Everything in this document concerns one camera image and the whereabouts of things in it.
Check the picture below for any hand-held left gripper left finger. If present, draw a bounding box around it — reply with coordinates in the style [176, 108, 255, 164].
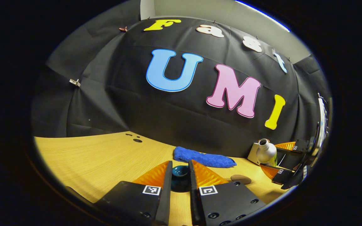
[95, 161, 173, 226]

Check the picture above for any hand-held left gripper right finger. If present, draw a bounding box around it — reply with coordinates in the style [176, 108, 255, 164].
[188, 159, 267, 226]

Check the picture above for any silver green water bottle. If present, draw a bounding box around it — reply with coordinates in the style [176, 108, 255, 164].
[256, 138, 277, 167]

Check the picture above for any teal teacup lid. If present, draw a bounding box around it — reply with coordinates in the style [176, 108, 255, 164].
[172, 165, 191, 192]

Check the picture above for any brown round coaster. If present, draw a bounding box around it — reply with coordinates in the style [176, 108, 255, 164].
[230, 175, 252, 185]

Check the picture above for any white toaster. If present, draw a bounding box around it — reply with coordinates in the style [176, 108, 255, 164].
[247, 143, 263, 164]

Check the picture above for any blue towel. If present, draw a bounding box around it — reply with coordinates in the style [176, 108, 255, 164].
[173, 146, 237, 168]

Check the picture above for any black backdrop cloth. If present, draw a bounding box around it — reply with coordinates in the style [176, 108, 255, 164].
[32, 17, 331, 159]

